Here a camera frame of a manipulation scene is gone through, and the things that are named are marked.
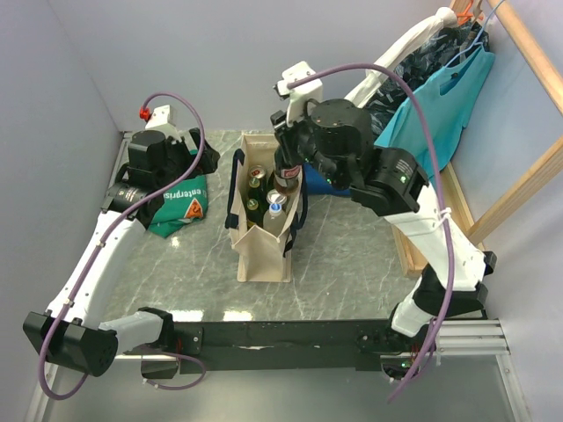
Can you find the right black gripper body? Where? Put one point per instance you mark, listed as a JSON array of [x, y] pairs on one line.
[[301, 136]]

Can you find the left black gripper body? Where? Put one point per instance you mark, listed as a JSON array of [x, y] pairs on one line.
[[180, 161]]

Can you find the red cap cola bottle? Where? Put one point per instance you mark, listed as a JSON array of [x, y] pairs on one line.
[[288, 178]]

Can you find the clear blue cap bottle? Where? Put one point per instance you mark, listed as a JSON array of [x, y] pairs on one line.
[[274, 220]]

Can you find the beige canvas tote bag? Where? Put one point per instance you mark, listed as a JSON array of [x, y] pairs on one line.
[[262, 255]]

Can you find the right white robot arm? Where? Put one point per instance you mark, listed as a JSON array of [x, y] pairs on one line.
[[335, 137]]

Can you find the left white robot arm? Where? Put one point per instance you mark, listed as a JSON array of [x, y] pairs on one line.
[[71, 332]]

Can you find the blue folded cloth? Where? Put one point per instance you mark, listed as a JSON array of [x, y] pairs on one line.
[[316, 185]]

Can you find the green folded t-shirt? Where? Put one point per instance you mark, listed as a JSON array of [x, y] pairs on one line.
[[185, 203]]

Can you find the silver top can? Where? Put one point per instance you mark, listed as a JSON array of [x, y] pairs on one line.
[[275, 197]]

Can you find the green glass bottle middle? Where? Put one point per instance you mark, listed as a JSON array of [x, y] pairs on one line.
[[256, 192]]

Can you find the green glass bottle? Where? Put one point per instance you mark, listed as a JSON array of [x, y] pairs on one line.
[[252, 208], [256, 192]]

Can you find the green glass bottle near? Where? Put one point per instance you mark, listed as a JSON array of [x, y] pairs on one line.
[[252, 208]]

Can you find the white hanging garment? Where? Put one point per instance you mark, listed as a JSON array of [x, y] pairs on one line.
[[411, 40]]

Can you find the dark patterned hanging garment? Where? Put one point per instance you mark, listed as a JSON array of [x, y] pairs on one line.
[[449, 47]]

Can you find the wooden clothes rack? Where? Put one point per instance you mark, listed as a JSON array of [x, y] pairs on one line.
[[509, 161]]

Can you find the orange clothes hanger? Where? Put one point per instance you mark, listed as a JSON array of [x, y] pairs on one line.
[[466, 10]]

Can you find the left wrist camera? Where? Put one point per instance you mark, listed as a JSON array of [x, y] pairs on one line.
[[162, 119]]

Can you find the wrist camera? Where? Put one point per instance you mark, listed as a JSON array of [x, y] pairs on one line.
[[298, 95], [162, 119]]

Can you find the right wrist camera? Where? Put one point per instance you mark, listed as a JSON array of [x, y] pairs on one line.
[[298, 95]]

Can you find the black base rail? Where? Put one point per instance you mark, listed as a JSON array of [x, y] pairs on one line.
[[263, 345]]

